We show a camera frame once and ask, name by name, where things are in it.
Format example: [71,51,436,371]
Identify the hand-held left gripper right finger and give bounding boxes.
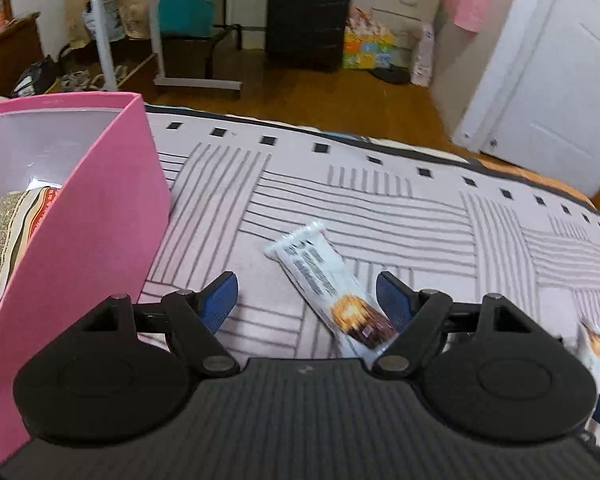
[372,270,537,378]

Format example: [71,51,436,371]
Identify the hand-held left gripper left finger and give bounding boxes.
[82,271,241,378]

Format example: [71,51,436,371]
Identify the white snack bar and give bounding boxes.
[264,220,401,356]
[577,319,600,401]

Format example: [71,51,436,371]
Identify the pink cardboard box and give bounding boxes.
[0,92,173,466]

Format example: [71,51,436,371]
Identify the striped bed sheet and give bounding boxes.
[140,105,600,361]

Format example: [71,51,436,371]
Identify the beige snack packet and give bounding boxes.
[0,186,63,271]

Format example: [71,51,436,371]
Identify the dark slippers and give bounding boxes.
[370,66,411,86]

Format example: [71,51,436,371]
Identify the white plastic packet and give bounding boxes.
[411,22,436,88]

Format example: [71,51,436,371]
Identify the beige sandal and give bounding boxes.
[60,71,98,91]
[100,62,141,86]

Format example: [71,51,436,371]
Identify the colourful cardboard box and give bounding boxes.
[342,7,397,71]

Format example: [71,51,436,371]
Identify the white door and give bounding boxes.
[452,0,600,196]

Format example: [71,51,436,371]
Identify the black bag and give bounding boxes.
[10,55,58,98]

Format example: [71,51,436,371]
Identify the rolling desk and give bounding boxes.
[62,0,243,100]

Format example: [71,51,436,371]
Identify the teal shopping bag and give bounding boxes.
[157,0,220,38]

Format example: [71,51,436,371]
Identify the black suitcase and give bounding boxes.
[266,0,355,73]

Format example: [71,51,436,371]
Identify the white blue shopping bag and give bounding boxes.
[82,0,126,43]

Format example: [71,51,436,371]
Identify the brown paper bag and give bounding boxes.
[115,0,153,41]
[62,0,101,51]

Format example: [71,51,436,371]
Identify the wooden cabinet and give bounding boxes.
[0,12,46,98]

